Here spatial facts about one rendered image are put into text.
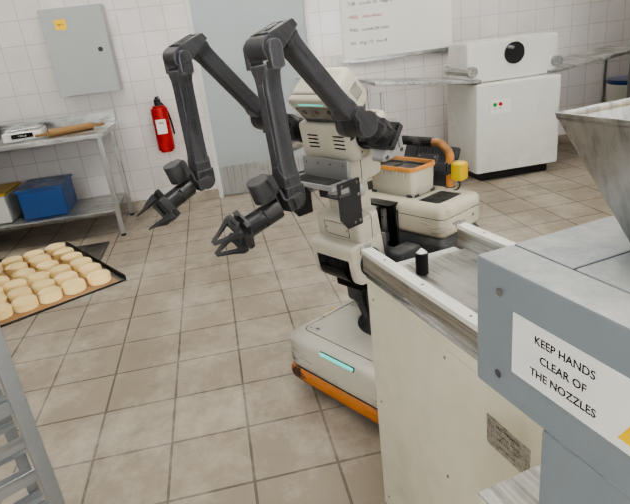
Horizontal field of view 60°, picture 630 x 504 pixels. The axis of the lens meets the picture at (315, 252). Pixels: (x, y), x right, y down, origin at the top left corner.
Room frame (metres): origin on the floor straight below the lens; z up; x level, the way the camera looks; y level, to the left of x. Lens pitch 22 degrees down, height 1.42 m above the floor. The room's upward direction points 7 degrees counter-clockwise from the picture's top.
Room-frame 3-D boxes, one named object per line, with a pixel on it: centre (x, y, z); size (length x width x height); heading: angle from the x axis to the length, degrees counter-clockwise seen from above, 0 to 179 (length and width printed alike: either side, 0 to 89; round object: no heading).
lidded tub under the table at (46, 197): (4.71, 2.26, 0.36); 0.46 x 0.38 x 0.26; 10
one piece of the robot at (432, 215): (2.06, -0.35, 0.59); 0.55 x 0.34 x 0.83; 40
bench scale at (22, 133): (4.68, 2.27, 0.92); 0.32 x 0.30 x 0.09; 15
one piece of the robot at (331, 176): (1.81, -0.06, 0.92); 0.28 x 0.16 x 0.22; 40
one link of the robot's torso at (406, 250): (1.84, -0.20, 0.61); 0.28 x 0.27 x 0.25; 40
